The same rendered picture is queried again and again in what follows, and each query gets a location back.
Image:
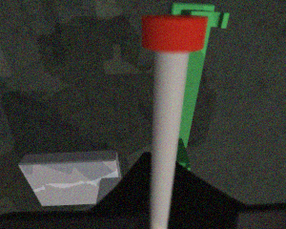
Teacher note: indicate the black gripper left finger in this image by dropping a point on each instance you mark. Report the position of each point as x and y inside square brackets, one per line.
[126, 206]

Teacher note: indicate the white pin with red cap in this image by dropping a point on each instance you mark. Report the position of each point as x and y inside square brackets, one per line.
[172, 38]

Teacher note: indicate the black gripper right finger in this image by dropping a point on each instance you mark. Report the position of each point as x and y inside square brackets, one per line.
[196, 204]

